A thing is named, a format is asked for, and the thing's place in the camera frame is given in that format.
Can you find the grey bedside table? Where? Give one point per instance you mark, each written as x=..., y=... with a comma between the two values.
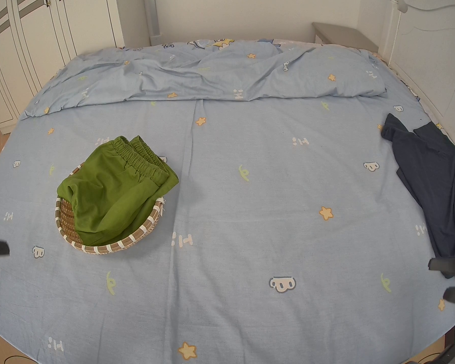
x=341, y=36

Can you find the pale blue quilt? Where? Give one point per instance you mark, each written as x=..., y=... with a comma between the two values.
x=231, y=74

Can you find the round woven basket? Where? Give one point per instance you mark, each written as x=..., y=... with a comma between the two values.
x=136, y=235

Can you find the bed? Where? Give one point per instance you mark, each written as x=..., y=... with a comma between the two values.
x=269, y=222

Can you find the green shorts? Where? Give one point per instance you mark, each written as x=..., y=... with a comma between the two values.
x=110, y=192

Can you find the dark blue garment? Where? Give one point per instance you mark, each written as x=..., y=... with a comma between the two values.
x=428, y=176

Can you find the white wardrobe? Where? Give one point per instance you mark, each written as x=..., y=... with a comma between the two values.
x=30, y=44

